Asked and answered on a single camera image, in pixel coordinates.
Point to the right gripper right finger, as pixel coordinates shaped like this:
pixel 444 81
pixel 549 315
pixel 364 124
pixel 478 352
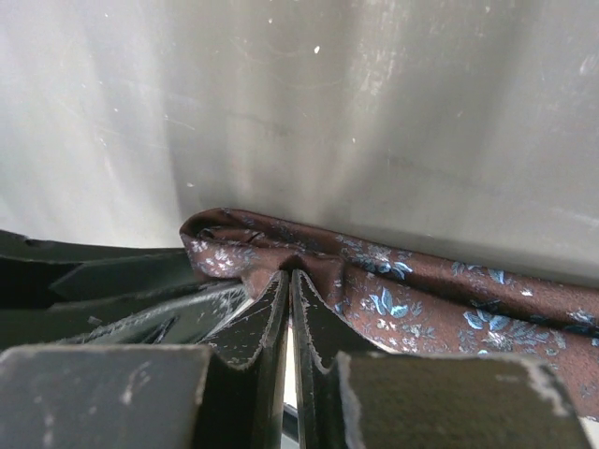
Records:
pixel 319 335

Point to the brown floral necktie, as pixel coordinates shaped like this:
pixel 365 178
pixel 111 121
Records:
pixel 406 301

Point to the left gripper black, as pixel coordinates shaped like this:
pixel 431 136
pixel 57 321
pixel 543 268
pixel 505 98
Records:
pixel 71 293

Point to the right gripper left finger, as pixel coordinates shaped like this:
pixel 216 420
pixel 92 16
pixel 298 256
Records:
pixel 242 397

